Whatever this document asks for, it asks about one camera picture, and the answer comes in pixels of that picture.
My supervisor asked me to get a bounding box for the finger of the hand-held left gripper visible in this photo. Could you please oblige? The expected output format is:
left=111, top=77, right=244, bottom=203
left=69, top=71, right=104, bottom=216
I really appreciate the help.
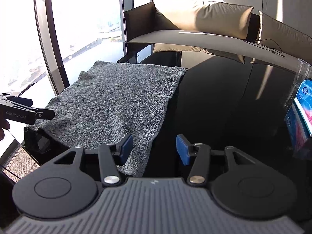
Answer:
left=31, top=108, right=55, bottom=121

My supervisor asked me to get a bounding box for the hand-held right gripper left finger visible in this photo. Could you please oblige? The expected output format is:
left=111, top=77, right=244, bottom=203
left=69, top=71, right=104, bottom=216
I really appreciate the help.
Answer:
left=52, top=134, right=134, bottom=187

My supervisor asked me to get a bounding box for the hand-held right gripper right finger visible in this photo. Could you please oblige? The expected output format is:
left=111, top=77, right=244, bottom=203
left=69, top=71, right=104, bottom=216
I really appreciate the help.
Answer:
left=176, top=134, right=259, bottom=186

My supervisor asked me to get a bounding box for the grey fluffy towel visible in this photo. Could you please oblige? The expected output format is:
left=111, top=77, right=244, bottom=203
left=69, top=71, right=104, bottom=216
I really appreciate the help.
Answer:
left=26, top=60, right=189, bottom=178

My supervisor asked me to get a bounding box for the person's left hand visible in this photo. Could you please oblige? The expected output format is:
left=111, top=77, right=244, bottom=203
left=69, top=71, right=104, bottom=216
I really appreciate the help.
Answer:
left=0, top=119, right=11, bottom=141

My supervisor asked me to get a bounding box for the beige and brown sofa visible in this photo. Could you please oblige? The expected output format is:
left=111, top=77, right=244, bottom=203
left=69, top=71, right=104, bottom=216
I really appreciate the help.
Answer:
left=123, top=1, right=312, bottom=74

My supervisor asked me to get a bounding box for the blue tissue box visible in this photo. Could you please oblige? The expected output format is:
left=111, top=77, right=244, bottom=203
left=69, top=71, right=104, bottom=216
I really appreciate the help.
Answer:
left=293, top=79, right=312, bottom=137

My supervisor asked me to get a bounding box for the large beige cushion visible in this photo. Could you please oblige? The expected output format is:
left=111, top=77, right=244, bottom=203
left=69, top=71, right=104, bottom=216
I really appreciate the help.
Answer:
left=151, top=0, right=254, bottom=40

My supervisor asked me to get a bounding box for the clear plastic cup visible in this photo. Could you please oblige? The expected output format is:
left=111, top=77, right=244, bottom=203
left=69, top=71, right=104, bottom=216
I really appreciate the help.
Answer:
left=296, top=58, right=312, bottom=81

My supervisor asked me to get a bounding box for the small beige cushion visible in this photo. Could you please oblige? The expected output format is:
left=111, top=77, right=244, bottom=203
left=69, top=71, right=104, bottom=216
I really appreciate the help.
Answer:
left=258, top=11, right=312, bottom=58

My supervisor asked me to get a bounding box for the black window frame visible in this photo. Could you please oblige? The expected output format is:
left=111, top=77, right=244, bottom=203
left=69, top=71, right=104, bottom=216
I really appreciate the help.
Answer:
left=0, top=0, right=186, bottom=103

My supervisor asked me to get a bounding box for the thin black cable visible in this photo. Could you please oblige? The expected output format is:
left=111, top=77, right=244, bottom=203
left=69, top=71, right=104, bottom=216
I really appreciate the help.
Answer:
left=244, top=38, right=286, bottom=59

